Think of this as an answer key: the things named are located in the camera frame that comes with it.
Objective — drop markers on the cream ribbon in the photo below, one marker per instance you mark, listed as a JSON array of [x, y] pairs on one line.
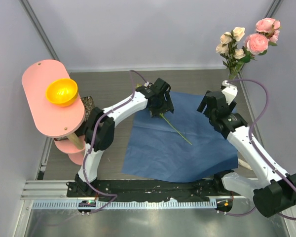
[[244, 164]]

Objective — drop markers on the aluminium frame rail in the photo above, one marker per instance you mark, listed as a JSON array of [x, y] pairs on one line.
[[44, 190]]

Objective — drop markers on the cream rose bunch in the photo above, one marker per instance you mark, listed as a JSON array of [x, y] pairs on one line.
[[228, 48]]

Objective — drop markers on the yellow plastic bowl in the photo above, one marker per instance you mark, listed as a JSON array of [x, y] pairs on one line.
[[62, 92]]

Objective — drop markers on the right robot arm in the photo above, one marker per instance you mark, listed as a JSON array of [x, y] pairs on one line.
[[275, 189]]

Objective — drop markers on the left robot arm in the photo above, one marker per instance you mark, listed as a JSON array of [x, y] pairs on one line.
[[100, 128]]

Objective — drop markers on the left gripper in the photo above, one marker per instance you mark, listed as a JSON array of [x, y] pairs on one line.
[[167, 106]]

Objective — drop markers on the blue wrapping paper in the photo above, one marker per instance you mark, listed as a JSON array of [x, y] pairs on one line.
[[156, 151]]

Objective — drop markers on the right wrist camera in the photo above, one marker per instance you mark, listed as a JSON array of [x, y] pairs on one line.
[[230, 91]]

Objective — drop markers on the white slotted cable duct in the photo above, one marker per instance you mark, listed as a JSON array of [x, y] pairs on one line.
[[88, 204]]

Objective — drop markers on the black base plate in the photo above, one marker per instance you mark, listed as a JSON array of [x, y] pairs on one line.
[[158, 191]]

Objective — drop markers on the clear glass vase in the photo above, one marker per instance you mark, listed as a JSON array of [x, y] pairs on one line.
[[234, 72]]

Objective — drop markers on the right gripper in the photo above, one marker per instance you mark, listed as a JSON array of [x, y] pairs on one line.
[[203, 105]]

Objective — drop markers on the pink two-tier stand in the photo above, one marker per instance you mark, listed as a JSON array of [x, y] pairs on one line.
[[52, 120]]

